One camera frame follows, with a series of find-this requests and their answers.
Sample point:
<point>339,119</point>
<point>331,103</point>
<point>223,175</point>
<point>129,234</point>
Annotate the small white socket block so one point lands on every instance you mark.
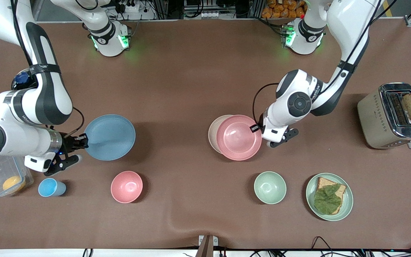
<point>209,14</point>

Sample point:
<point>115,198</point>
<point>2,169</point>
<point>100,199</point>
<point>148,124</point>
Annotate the blue plate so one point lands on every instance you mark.
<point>112,138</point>

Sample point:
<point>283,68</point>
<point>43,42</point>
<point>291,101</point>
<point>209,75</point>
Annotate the pile of orange buns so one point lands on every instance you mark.
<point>284,9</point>

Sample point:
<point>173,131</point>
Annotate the pink plate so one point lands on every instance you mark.
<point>239,138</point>

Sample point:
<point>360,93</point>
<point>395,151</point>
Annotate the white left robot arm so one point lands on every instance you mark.
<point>348,21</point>

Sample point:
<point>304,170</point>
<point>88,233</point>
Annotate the green plate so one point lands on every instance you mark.
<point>347,204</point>

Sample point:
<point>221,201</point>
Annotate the toast slice with lettuce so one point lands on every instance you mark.
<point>322,182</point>

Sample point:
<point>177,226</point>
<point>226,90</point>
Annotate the beige chrome toaster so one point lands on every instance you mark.
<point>373,121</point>

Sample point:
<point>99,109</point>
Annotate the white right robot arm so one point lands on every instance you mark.
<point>9,142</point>

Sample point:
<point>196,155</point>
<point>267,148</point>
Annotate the pink bowl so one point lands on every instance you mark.
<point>126,187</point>

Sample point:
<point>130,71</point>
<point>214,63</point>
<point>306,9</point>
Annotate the yellow round food piece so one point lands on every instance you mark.
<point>13,183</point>

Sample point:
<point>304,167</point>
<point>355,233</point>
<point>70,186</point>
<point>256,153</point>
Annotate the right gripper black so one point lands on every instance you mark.
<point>69,143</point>

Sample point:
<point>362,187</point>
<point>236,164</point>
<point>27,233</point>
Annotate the white power strip with plugs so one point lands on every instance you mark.
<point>134,9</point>

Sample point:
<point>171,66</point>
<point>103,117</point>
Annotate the green lettuce leaf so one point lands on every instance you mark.
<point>326,200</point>

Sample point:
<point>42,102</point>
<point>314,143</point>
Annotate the beige plate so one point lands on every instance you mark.
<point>212,134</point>

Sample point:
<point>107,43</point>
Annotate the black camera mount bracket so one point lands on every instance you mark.
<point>287,135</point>
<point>61,165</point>

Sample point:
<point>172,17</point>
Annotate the metal bracket at table edge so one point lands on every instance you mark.
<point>208,246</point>

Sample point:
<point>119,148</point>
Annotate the brown table mat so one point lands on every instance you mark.
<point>191,71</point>

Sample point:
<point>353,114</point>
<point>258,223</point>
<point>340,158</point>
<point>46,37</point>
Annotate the green bowl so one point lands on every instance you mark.
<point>270,187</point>

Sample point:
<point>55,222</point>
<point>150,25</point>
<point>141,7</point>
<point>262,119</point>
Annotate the blue cup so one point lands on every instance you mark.
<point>48,187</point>

